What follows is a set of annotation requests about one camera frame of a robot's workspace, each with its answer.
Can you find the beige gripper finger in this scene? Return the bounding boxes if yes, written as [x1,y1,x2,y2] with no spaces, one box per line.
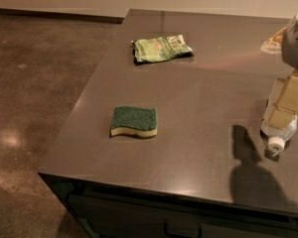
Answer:
[260,27,286,55]
[262,69,298,130]

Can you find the green snack bag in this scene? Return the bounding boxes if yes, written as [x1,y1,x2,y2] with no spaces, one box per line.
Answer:
[132,35,193,63]

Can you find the clear plastic bottle white cap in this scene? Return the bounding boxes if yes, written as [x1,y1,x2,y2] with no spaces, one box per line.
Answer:
[260,116,297,153]

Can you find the dark drawer handle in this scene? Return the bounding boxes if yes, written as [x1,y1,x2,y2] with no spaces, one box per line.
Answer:
[163,222,203,238]

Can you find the green and yellow sponge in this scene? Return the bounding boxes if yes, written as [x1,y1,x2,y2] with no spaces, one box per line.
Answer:
[110,106,158,138]

